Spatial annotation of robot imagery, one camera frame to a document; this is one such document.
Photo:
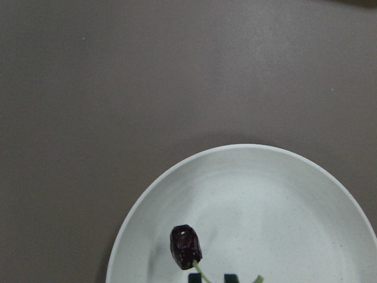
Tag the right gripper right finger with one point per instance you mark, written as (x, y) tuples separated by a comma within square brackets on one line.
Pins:
[(231, 278)]

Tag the white round plate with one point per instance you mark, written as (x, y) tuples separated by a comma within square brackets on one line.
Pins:
[(258, 211)]

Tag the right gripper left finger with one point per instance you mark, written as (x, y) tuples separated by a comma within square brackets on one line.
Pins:
[(194, 278)]

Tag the dark cherry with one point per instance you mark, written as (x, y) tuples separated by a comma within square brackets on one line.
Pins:
[(185, 249)]

